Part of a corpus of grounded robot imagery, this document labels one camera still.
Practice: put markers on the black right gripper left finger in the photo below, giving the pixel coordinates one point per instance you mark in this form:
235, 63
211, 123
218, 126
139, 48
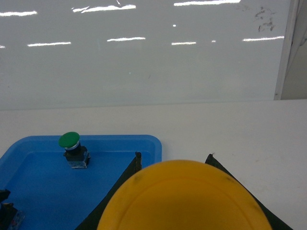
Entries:
92, 220

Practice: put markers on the red push button switch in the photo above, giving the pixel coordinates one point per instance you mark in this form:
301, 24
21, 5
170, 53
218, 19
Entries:
10, 217

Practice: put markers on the yellow push button switch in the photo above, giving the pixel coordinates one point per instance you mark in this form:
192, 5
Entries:
182, 195

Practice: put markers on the blue plastic tray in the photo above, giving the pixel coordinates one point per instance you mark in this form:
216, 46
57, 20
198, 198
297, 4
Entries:
54, 196

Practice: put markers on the green push button switch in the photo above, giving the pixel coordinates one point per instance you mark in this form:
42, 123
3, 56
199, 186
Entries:
76, 155

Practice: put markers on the whiteboard frame edge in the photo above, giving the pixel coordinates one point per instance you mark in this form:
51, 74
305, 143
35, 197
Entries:
292, 76

